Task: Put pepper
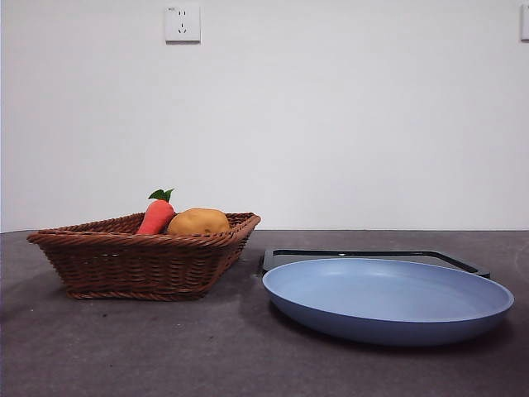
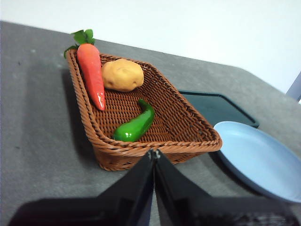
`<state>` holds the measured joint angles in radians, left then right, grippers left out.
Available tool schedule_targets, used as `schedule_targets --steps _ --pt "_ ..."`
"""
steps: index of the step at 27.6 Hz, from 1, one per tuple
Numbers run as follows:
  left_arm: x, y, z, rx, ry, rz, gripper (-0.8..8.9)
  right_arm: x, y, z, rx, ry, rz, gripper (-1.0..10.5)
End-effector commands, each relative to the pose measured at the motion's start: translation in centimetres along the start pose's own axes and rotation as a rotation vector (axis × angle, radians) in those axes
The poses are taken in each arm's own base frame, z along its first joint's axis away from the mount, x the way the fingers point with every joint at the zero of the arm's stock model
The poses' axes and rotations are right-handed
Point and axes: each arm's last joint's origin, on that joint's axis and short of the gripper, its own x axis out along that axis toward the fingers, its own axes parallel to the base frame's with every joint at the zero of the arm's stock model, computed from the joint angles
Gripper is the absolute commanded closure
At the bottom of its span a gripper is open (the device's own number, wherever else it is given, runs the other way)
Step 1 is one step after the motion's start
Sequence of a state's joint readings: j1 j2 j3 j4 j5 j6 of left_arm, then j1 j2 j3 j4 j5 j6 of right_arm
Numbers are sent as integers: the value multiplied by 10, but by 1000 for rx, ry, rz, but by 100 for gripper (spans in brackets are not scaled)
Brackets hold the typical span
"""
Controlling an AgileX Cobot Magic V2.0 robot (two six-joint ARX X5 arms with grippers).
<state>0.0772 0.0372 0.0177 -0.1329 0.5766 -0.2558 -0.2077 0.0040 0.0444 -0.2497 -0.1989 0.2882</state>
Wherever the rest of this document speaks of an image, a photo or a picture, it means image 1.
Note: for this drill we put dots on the black flat tray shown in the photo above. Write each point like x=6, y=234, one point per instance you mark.
x=273, y=259

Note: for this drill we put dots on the brown toy potato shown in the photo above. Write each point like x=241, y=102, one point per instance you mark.
x=198, y=222

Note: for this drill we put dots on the orange toy carrot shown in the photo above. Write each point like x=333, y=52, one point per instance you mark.
x=155, y=217

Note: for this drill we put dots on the blue round plate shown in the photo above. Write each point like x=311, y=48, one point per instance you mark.
x=372, y=297

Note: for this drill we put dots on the brown wicker basket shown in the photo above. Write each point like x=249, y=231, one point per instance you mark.
x=124, y=264

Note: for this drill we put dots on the white wall socket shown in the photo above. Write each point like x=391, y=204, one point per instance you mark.
x=183, y=24

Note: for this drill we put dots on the white wall plate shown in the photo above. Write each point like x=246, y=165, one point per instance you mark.
x=525, y=22

